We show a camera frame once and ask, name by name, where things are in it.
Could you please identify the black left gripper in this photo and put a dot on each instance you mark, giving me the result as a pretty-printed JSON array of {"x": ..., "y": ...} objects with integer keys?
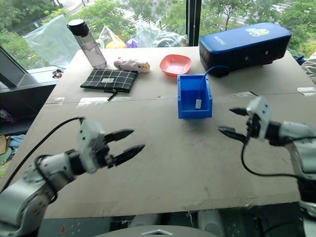
[{"x": 103, "y": 153}]

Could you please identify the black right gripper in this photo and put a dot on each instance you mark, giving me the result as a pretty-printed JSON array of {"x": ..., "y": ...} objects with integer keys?
[{"x": 253, "y": 128}]

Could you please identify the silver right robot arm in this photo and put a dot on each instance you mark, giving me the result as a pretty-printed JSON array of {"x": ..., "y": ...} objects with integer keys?
[{"x": 303, "y": 153}]

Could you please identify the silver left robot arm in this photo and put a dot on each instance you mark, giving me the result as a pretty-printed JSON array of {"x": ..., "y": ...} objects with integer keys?
[{"x": 14, "y": 202}]

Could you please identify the white coupler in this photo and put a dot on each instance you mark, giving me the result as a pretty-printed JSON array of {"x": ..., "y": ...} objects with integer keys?
[{"x": 198, "y": 104}]

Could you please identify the blue plastic bin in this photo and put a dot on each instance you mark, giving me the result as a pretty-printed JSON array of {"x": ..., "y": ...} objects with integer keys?
[{"x": 187, "y": 98}]

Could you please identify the clear tape strip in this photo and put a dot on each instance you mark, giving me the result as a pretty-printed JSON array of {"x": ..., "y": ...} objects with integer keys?
[
  {"x": 92, "y": 101},
  {"x": 244, "y": 94},
  {"x": 307, "y": 91}
]

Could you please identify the black white checkered pouch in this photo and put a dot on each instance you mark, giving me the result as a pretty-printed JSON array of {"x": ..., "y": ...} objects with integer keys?
[{"x": 108, "y": 78}]

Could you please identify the large blue padded case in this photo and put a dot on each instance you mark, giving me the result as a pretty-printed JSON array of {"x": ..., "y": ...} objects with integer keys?
[{"x": 242, "y": 44}]

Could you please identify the pink plush pencil case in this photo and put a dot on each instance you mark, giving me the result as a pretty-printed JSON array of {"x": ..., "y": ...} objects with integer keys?
[{"x": 130, "y": 64}]

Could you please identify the pink plastic bowl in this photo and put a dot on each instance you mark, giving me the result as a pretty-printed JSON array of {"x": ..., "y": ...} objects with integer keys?
[{"x": 175, "y": 64}]

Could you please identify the white cloth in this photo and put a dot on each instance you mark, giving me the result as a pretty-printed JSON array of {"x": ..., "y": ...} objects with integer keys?
[{"x": 310, "y": 69}]

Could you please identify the red black small object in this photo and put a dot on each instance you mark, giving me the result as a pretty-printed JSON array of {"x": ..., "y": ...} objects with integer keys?
[{"x": 57, "y": 73}]

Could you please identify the clear bottle black lid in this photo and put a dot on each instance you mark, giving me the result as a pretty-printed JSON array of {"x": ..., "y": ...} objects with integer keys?
[{"x": 92, "y": 51}]

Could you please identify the purple small box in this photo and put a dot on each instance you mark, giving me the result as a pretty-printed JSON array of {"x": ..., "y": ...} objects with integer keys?
[{"x": 132, "y": 43}]

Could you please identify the clear bag with yellow item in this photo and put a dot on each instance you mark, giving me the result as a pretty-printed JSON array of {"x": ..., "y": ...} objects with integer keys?
[{"x": 113, "y": 40}]

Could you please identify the white rounded shape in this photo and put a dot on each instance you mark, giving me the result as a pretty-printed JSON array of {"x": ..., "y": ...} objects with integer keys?
[{"x": 209, "y": 223}]

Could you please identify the crumpled clear plastic bag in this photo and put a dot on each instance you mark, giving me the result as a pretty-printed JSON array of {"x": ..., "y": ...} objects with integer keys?
[{"x": 158, "y": 37}]

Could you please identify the large clear plastic bag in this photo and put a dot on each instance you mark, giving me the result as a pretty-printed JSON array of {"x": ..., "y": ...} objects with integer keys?
[{"x": 53, "y": 39}]

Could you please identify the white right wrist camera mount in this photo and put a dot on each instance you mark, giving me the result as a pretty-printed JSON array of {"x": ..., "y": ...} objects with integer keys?
[{"x": 261, "y": 106}]

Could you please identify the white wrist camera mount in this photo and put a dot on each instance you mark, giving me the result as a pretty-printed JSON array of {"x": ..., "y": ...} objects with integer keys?
[
  {"x": 261, "y": 106},
  {"x": 90, "y": 133}
]

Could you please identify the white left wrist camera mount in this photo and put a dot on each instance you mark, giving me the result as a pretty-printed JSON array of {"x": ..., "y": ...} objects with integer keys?
[{"x": 90, "y": 133}]

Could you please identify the black window post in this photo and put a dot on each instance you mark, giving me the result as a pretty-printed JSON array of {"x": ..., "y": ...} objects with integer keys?
[{"x": 193, "y": 22}]

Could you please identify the grey slanted window frame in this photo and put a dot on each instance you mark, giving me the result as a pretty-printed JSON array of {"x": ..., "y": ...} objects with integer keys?
[{"x": 14, "y": 71}]

